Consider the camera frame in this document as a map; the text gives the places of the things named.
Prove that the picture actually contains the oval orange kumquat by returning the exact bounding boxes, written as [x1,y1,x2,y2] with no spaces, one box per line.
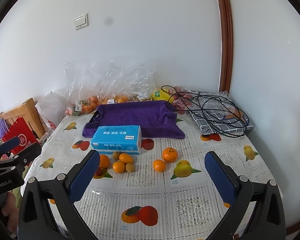
[119,153,134,164]

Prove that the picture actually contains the small yellow-green fruit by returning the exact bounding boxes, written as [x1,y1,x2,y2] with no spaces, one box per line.
[126,163,135,173]

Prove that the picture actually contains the large stemmed mandarin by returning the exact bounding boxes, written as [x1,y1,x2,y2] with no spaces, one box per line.
[162,147,178,163]

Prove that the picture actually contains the small round orange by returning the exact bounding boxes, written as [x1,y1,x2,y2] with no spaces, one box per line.
[153,159,166,172]

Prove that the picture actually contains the bag of red fruits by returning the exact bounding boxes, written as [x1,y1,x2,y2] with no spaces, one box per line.
[171,86,193,114]

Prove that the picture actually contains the person's left hand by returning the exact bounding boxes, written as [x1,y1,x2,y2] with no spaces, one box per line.
[2,192,19,234]

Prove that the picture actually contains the red paper bag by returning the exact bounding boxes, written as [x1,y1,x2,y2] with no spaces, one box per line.
[2,117,38,155]

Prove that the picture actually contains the wooden chair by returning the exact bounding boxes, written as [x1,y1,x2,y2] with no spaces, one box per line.
[0,98,46,139]

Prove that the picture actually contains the white plastic bag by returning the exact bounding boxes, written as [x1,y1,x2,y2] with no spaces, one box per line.
[35,91,66,130]

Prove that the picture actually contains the small greenish fruit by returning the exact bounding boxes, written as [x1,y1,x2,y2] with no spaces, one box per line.
[113,152,121,160]

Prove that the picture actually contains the bag of mandarins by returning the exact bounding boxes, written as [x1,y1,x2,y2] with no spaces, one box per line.
[64,60,109,116]

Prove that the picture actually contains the blue tissue pack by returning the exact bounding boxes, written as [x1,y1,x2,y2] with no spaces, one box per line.
[90,125,142,155]

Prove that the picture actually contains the fruit print tablecloth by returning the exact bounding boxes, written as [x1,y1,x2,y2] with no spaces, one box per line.
[21,115,275,239]

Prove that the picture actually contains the bag of oranges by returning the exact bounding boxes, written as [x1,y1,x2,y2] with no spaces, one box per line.
[97,59,155,103]

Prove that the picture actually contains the grey checked packaged cloth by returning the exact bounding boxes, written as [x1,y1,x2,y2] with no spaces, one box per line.
[188,91,253,138]

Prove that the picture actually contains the purple towel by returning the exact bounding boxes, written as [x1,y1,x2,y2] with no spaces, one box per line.
[82,101,185,139]

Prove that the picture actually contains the yellow snack bag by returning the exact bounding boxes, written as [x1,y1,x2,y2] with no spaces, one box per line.
[150,88,174,103]

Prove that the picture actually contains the black cable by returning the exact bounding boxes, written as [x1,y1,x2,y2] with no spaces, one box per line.
[160,84,251,138]

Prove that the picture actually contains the white light switch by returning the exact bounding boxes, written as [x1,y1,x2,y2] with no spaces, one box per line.
[74,13,89,30]

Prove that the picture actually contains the brown door frame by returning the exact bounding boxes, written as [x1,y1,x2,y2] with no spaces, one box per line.
[217,0,234,92]

